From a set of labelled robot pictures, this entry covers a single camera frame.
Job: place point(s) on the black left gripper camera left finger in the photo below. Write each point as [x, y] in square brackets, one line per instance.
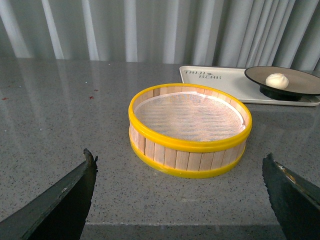
[60, 212]

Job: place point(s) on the black left gripper camera right finger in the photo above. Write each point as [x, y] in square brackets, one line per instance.
[294, 200]

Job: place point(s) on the beige plate with black rim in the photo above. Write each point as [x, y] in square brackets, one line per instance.
[300, 83]

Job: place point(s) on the white steamed bun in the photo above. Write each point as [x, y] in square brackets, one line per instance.
[277, 81]

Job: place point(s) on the cream bear print tray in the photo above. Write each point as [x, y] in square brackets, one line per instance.
[234, 82]

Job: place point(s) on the yellow rimmed wooden steamer basket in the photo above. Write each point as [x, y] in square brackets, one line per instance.
[186, 158]

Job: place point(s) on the white steamer liner cloth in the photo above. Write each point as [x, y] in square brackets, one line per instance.
[190, 116]

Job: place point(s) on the grey pleated curtain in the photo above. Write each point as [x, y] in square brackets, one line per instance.
[224, 33]

